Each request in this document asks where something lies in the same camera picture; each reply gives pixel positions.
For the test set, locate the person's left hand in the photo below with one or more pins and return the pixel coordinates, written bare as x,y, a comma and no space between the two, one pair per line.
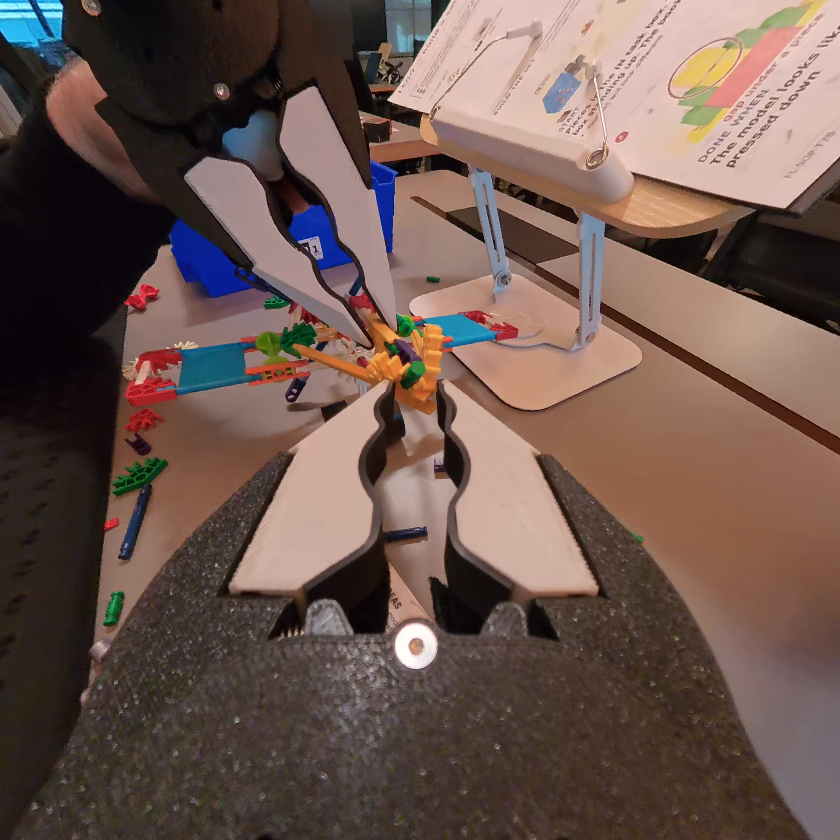
79,124

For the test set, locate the white instruction booklet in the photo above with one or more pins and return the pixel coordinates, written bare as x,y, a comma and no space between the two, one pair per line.
401,600

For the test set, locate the person's left forearm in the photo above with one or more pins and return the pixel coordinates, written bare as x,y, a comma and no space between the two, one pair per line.
65,249

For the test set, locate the purple clip connector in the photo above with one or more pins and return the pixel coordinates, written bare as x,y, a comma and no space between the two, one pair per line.
138,446

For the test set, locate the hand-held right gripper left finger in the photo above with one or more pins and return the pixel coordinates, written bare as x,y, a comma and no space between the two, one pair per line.
308,518

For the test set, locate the green fan connector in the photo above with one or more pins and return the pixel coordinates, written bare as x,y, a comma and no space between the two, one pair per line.
275,303
139,476

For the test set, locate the white instruction sheet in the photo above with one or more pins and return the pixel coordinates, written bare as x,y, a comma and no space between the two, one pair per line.
656,79

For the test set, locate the long background table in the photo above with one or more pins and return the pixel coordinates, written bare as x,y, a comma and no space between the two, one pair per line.
400,148

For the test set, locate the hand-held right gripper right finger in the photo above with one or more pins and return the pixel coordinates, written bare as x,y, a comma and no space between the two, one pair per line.
518,518

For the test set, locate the grey spacer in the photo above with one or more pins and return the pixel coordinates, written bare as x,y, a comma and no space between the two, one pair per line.
98,651

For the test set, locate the dark blue rod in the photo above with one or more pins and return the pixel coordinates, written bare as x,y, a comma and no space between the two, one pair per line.
134,522
407,533

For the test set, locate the red connector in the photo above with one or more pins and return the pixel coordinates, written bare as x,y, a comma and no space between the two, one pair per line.
144,420

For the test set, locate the colourful construction toy model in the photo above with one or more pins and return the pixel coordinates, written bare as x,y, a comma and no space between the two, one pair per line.
210,364

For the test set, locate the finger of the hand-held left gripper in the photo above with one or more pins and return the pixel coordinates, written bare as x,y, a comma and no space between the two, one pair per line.
334,177
262,243

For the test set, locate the blue bin with white label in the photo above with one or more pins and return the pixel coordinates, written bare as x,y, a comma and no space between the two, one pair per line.
210,262

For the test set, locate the wooden stand board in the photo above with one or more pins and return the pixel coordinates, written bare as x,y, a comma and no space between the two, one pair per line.
669,210

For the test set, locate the white page holder bar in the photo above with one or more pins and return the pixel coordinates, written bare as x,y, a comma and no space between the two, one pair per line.
525,154

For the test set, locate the red bow-shaped piece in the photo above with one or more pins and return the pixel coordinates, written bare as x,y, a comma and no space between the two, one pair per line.
141,296

